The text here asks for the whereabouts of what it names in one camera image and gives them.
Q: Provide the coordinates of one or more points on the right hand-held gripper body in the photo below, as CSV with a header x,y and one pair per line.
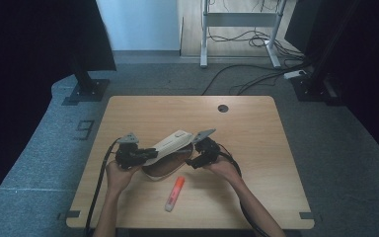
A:
x,y
207,149

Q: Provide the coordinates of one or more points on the white metal desk frame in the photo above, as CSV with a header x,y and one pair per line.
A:
x,y
240,19

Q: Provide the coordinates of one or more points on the orange highlighter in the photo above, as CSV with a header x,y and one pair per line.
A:
x,y
174,193

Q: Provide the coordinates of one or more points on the person's right hand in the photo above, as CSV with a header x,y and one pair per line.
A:
x,y
223,169

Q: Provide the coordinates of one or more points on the dark curtain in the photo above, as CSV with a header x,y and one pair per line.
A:
x,y
29,65
368,65

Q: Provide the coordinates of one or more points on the black stand with base plate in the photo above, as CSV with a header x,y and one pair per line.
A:
x,y
87,89
316,85

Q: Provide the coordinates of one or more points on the person's left hand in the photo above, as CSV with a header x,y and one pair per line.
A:
x,y
120,177

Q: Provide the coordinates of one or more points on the white power strip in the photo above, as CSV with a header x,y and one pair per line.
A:
x,y
294,74

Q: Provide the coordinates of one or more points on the beige pencil case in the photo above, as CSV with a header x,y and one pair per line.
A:
x,y
169,154

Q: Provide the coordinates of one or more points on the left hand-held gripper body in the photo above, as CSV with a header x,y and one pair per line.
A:
x,y
128,154

